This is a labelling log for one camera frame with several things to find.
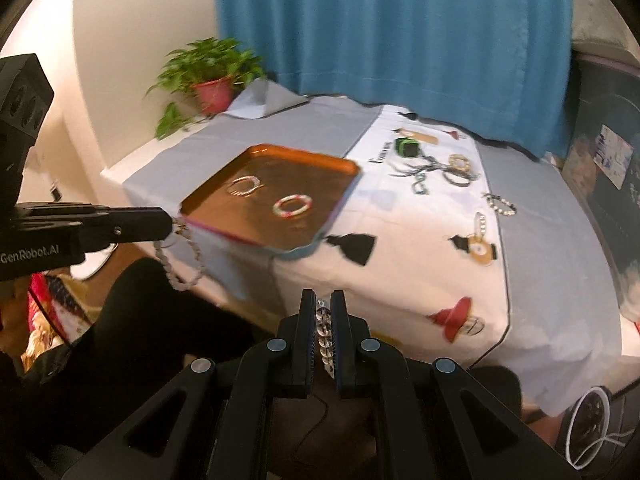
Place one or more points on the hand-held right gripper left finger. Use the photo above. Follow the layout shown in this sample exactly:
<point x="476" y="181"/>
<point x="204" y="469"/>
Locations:
<point x="306" y="335"/>

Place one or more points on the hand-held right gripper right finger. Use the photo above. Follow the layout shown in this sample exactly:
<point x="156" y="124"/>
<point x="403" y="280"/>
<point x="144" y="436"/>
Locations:
<point x="340" y="335"/>

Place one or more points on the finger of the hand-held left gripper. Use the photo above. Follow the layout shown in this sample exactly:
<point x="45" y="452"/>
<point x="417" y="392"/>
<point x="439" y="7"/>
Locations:
<point x="140" y="217"/>
<point x="130" y="234"/>

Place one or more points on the orange metal tray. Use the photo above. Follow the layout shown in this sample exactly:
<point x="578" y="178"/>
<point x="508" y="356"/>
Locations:
<point x="300" y="180"/>

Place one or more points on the green watch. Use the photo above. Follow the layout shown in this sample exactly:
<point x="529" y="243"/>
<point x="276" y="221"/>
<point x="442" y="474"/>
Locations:
<point x="407" y="147"/>

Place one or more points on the white printed cloth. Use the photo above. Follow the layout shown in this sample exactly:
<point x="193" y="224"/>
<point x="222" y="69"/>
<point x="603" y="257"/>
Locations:
<point x="400" y="260"/>

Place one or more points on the colourful patterned cloth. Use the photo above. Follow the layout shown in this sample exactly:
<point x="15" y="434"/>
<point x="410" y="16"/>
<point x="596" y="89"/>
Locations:
<point x="55" y="305"/>

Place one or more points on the person's black trouser leg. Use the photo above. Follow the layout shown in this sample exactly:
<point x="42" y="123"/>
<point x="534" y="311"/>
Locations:
<point x="125" y="350"/>

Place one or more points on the potted green plant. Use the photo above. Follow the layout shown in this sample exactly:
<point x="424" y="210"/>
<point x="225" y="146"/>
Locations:
<point x="212" y="77"/>

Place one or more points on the grey sheet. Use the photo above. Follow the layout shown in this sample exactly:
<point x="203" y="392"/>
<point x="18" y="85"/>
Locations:
<point x="545" y="240"/>

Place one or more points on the blue curtain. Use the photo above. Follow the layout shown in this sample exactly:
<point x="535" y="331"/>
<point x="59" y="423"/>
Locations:
<point x="400" y="35"/>

